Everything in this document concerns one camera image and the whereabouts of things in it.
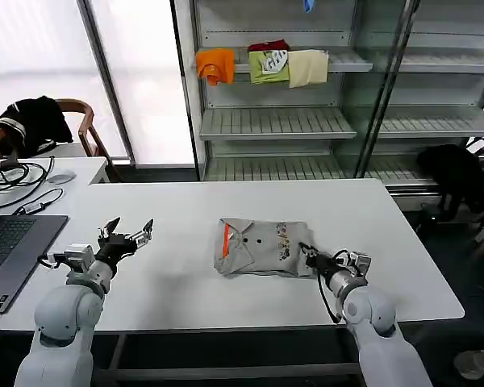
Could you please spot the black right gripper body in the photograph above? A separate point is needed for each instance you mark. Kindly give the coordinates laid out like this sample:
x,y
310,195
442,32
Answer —
x,y
320,264

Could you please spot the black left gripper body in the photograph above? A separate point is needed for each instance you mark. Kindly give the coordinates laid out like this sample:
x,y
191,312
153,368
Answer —
x,y
116,249

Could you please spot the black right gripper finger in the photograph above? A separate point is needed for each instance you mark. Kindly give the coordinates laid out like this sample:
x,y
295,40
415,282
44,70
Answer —
x,y
306,249
313,250

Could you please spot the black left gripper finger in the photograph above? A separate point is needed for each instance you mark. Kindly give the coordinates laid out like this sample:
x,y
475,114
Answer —
x,y
109,230
143,235

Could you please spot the grey printed polo shirt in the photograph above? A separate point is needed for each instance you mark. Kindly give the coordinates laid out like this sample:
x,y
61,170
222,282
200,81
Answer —
x,y
262,250

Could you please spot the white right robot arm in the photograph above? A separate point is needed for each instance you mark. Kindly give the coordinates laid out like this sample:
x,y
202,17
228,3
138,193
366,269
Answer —
x,y
371,314

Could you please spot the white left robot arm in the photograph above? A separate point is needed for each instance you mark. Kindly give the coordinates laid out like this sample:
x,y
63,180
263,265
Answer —
x,y
64,310

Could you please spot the white computer mouse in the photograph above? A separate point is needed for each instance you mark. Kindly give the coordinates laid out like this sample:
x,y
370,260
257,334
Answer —
x,y
61,176

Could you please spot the dark grey laptop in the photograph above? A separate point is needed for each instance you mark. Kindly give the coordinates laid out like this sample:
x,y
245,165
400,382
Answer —
x,y
12,250

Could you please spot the brown wooden chair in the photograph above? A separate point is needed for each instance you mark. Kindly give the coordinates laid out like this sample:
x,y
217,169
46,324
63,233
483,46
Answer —
x,y
86,121

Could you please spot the black jacket with white stripes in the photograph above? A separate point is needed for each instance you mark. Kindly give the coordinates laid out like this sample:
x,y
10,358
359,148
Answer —
x,y
36,121

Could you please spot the white metal shelf with clothes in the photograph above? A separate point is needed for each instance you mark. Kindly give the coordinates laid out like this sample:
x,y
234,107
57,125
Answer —
x,y
274,121

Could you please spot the black garment heap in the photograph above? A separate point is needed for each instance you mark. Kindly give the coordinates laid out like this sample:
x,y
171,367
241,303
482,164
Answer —
x,y
456,177

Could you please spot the grey sneaker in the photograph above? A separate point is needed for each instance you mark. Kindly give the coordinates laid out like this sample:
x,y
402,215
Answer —
x,y
478,363

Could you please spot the grey shelf rack behind glass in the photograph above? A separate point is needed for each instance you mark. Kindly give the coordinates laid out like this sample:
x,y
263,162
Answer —
x,y
435,101

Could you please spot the grey window frame post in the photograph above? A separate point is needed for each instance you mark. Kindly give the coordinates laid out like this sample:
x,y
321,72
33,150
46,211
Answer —
x,y
105,80

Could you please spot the dark metal glass-frame pole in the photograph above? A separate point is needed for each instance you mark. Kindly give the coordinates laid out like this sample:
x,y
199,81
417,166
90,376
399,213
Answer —
x,y
383,92

